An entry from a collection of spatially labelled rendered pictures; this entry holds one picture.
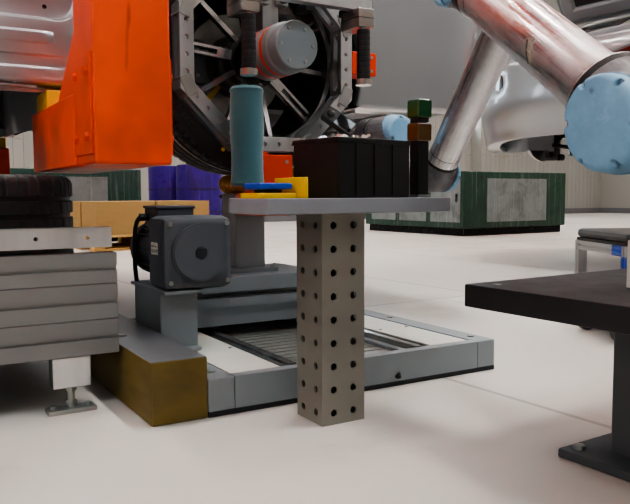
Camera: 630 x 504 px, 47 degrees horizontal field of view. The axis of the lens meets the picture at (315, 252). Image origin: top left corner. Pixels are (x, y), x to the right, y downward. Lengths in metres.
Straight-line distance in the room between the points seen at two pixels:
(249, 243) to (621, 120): 1.34
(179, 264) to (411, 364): 0.60
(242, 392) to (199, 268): 0.35
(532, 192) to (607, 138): 7.59
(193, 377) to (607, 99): 0.92
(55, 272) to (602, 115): 1.07
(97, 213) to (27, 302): 4.63
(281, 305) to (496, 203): 6.33
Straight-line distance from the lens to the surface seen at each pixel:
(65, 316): 1.60
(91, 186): 7.41
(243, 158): 1.91
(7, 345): 1.60
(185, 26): 2.02
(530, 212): 8.73
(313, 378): 1.48
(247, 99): 1.92
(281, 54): 1.96
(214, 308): 2.04
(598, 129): 1.18
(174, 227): 1.73
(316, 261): 1.43
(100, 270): 1.61
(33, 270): 1.58
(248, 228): 2.21
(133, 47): 1.56
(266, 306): 2.11
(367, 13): 2.03
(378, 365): 1.73
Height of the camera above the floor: 0.46
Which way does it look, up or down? 5 degrees down
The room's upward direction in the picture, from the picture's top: straight up
